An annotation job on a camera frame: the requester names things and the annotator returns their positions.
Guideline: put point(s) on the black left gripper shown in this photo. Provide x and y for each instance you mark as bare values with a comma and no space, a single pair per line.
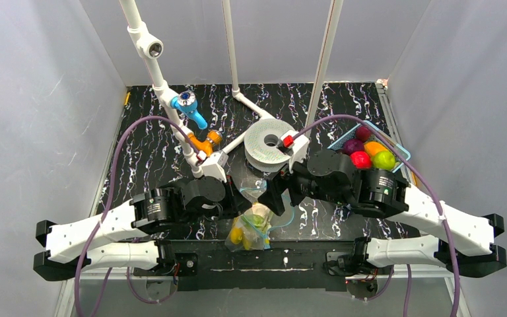
237,199

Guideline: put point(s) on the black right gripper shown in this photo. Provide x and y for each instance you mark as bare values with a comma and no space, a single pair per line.
277,191

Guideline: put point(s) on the red apple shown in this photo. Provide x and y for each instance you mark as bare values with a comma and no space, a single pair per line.
361,160

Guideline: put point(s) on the yellow banana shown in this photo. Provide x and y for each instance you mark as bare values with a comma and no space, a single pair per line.
238,237

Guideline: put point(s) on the clear zip top bag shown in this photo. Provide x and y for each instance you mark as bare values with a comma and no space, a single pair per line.
252,230

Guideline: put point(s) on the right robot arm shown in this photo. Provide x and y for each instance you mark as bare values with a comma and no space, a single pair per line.
459,242

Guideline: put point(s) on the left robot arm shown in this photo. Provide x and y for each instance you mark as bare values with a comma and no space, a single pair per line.
106,240

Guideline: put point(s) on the light blue plastic basket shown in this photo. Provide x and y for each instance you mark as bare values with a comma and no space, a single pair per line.
378,135

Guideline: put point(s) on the purple onion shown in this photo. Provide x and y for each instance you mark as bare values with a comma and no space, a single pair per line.
351,146

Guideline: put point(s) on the orange fruit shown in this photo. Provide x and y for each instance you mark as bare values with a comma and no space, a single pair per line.
372,148

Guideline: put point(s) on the dark red plum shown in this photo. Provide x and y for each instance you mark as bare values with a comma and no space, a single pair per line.
363,133

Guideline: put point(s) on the green apple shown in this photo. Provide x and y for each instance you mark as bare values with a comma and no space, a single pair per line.
384,160

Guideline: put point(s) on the orange tap valve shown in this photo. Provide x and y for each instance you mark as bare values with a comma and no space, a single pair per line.
212,139

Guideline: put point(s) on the white filament spool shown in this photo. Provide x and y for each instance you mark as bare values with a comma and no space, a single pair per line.
260,143

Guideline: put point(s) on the blue tap valve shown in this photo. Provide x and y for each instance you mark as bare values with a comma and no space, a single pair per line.
186,103

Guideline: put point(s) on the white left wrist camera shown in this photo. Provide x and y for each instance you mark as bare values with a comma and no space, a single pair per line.
214,165

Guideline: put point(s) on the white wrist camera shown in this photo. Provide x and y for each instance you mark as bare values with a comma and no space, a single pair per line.
214,165
296,149

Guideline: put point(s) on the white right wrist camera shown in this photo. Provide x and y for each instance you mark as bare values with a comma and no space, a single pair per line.
296,149

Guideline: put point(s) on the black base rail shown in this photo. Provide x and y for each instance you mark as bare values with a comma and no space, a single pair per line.
288,264

